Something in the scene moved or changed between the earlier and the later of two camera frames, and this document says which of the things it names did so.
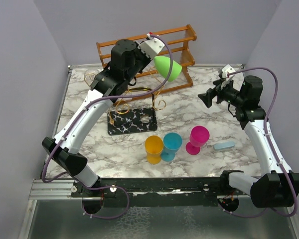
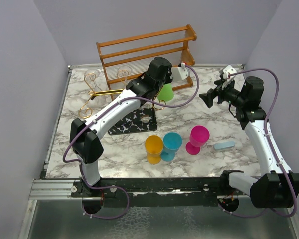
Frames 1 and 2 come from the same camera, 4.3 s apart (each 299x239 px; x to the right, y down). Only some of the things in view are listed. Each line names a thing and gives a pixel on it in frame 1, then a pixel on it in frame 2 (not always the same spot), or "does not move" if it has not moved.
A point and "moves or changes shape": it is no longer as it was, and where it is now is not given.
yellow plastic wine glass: [154, 146] does not move
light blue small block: [224, 145] does not move
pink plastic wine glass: [199, 136] does not move
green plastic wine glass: [163, 64] moves or changes shape
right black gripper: [208, 96] does not move
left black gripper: [147, 59] to [170, 76]
